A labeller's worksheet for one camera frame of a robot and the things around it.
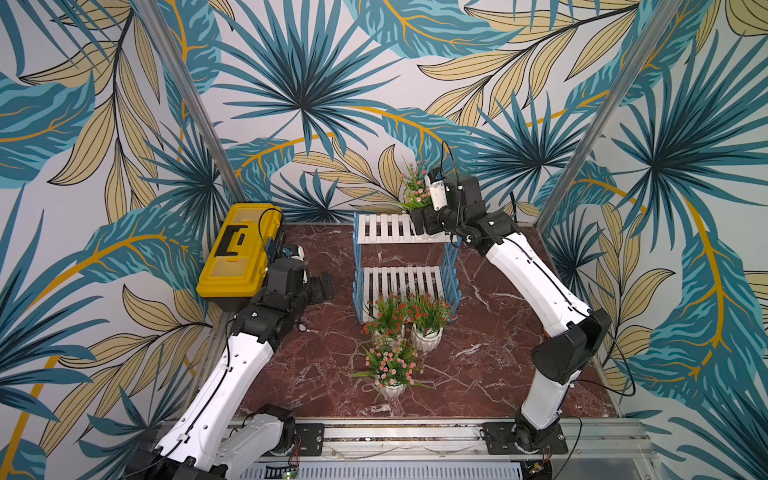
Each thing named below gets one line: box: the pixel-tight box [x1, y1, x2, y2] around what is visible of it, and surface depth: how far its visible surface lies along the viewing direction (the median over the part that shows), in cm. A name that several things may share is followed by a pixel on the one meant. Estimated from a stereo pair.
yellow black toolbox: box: [196, 203, 283, 312], surface depth 92 cm
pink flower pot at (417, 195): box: [398, 160, 433, 213], surface depth 71 cm
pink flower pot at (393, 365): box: [348, 337, 436, 399], surface depth 74 cm
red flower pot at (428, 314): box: [406, 293, 456, 352], surface depth 85 cm
